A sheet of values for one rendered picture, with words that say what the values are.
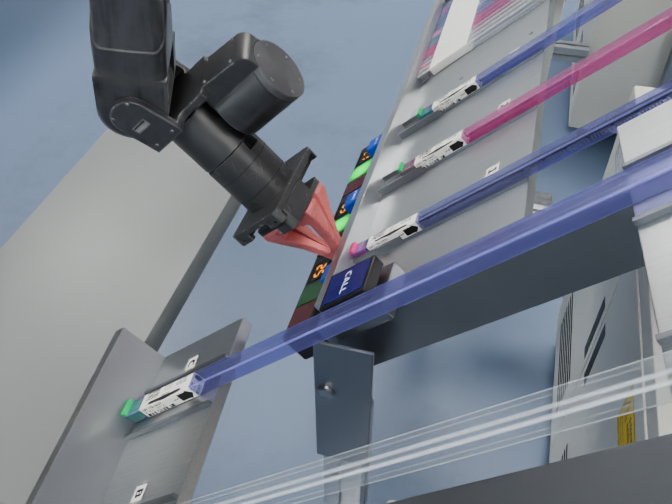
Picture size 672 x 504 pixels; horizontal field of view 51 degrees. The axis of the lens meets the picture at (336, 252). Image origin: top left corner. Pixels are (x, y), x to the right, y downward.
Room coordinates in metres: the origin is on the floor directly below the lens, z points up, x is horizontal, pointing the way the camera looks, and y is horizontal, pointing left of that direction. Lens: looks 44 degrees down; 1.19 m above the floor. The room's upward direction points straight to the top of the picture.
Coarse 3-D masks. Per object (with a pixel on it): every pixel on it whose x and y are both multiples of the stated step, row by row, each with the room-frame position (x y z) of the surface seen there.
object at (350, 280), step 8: (360, 264) 0.40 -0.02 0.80; (368, 264) 0.39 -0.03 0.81; (344, 272) 0.40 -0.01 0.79; (352, 272) 0.39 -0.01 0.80; (360, 272) 0.39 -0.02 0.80; (336, 280) 0.40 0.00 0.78; (344, 280) 0.39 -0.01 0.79; (352, 280) 0.38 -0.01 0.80; (360, 280) 0.37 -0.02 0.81; (328, 288) 0.39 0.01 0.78; (336, 288) 0.38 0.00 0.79; (344, 288) 0.38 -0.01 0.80; (352, 288) 0.37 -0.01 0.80; (328, 296) 0.38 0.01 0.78; (336, 296) 0.37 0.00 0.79
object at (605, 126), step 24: (648, 96) 0.44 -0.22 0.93; (600, 120) 0.44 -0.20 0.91; (624, 120) 0.43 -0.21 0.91; (552, 144) 0.45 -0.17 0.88; (576, 144) 0.44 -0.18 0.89; (504, 168) 0.46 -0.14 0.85; (528, 168) 0.45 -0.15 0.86; (456, 192) 0.47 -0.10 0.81; (480, 192) 0.46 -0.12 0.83; (432, 216) 0.47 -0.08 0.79
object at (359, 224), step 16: (432, 16) 0.98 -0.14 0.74; (432, 32) 0.94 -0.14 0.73; (416, 48) 0.90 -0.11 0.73; (416, 64) 0.84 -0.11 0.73; (416, 80) 0.81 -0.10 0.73; (400, 96) 0.76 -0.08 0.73; (416, 96) 0.78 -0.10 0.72; (400, 112) 0.73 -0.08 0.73; (384, 128) 0.70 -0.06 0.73; (400, 128) 0.70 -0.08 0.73; (384, 144) 0.66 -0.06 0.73; (400, 144) 0.68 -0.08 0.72; (384, 160) 0.64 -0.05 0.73; (368, 176) 0.60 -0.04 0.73; (368, 192) 0.57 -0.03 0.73; (368, 208) 0.55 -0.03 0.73; (352, 224) 0.52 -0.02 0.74; (368, 224) 0.53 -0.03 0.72; (352, 240) 0.50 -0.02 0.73; (336, 256) 0.48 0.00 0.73; (352, 256) 0.48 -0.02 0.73; (336, 272) 0.45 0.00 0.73; (320, 304) 0.42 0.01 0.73
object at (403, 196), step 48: (480, 48) 0.79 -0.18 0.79; (432, 96) 0.75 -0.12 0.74; (480, 96) 0.66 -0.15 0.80; (432, 144) 0.62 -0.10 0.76; (480, 144) 0.55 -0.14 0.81; (528, 144) 0.50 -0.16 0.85; (384, 192) 0.58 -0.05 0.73; (432, 192) 0.52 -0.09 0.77; (528, 192) 0.43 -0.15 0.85; (432, 240) 0.44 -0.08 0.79
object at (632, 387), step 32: (576, 384) 0.16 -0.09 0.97; (608, 384) 0.15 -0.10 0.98; (640, 384) 0.15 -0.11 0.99; (480, 416) 0.16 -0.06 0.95; (512, 416) 0.16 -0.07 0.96; (544, 416) 0.15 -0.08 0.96; (576, 416) 0.15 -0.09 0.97; (608, 416) 0.14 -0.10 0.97; (384, 448) 0.17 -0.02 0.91; (416, 448) 0.16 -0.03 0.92; (448, 448) 0.15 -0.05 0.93; (480, 448) 0.15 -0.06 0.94; (256, 480) 0.18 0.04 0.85; (288, 480) 0.17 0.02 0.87; (320, 480) 0.17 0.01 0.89; (352, 480) 0.16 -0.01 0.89
